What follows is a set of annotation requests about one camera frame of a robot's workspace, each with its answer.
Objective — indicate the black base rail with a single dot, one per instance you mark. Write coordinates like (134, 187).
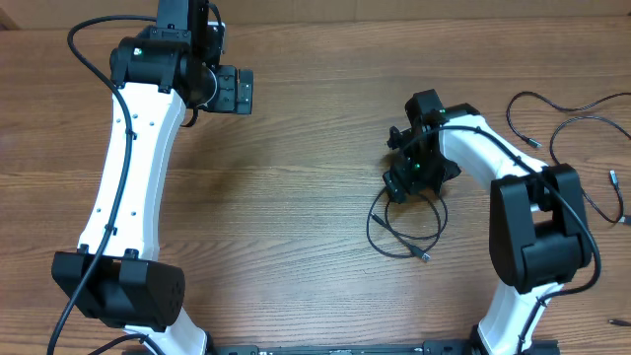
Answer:
(345, 350)

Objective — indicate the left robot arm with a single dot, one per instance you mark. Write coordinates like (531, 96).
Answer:
(160, 80)

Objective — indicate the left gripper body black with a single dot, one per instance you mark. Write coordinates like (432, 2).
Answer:
(245, 92)

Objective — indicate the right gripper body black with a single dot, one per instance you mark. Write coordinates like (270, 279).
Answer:
(394, 184)

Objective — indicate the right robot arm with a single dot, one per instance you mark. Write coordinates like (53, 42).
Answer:
(538, 231)

